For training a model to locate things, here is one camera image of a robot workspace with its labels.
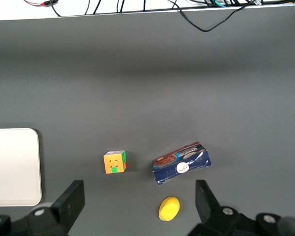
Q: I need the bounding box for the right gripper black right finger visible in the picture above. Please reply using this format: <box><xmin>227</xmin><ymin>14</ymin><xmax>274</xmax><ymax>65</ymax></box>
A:
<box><xmin>189</xmin><ymin>179</ymin><xmax>256</xmax><ymax>236</ymax></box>

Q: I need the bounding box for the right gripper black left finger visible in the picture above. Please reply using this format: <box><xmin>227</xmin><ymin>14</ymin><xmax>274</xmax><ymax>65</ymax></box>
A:
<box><xmin>27</xmin><ymin>179</ymin><xmax>86</xmax><ymax>236</ymax></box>

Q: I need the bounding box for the blue cookie box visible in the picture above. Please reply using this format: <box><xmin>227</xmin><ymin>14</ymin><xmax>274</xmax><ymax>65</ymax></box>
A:
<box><xmin>152</xmin><ymin>141</ymin><xmax>212</xmax><ymax>186</ymax></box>

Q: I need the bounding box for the white rectangular tray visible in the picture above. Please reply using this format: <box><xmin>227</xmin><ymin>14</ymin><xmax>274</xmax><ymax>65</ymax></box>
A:
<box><xmin>0</xmin><ymin>127</ymin><xmax>42</xmax><ymax>207</ymax></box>

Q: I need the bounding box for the multicoloured puzzle cube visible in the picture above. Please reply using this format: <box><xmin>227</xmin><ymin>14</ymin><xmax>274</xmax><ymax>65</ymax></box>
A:
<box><xmin>103</xmin><ymin>150</ymin><xmax>128</xmax><ymax>175</ymax></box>

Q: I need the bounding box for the long black looping cable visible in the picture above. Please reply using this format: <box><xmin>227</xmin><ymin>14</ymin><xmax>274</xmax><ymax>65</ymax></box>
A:
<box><xmin>171</xmin><ymin>0</ymin><xmax>261</xmax><ymax>32</ymax></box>

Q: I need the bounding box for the thin red wire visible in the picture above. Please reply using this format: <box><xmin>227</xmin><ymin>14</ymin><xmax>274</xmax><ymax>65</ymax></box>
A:
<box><xmin>23</xmin><ymin>0</ymin><xmax>52</xmax><ymax>7</ymax></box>

